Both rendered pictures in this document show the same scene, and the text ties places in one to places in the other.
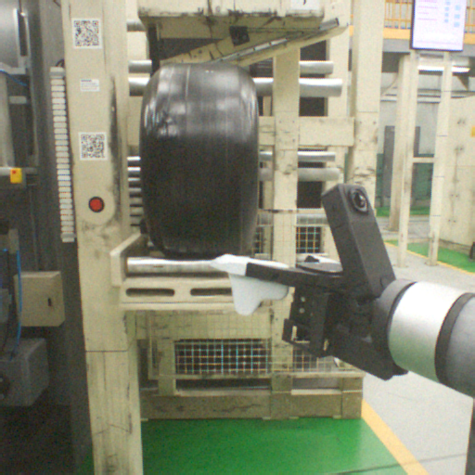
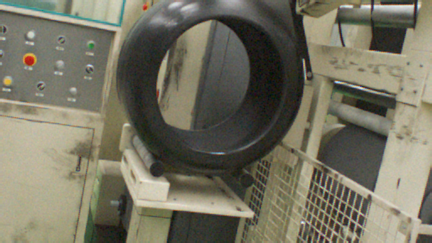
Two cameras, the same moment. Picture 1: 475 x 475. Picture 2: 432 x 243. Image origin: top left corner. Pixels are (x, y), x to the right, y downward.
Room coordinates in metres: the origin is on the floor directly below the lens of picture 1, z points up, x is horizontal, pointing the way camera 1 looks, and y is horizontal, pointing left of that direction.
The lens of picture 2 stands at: (0.78, -1.47, 1.29)
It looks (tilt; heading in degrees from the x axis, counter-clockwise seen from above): 7 degrees down; 76
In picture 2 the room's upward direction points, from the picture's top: 11 degrees clockwise
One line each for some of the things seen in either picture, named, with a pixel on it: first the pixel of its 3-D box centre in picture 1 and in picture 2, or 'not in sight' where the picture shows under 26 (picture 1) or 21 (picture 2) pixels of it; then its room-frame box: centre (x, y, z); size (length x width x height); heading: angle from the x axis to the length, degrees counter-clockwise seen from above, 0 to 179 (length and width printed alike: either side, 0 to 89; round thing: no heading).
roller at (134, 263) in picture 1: (188, 264); (147, 153); (1.11, 0.14, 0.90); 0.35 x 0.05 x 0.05; 91
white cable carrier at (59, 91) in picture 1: (67, 157); not in sight; (1.19, 0.48, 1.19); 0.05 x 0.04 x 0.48; 1
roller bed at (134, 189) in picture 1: (142, 195); (276, 117); (1.62, 0.37, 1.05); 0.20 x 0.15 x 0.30; 91
